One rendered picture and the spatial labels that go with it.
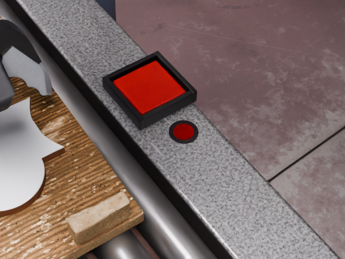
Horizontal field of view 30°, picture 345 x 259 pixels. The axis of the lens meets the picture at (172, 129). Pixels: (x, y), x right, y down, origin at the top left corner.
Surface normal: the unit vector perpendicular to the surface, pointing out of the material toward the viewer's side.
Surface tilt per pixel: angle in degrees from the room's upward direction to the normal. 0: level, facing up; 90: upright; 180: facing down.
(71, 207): 0
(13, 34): 89
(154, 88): 0
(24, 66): 89
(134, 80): 0
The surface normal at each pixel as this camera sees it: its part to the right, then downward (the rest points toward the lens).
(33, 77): 0.55, 0.66
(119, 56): 0.04, -0.62
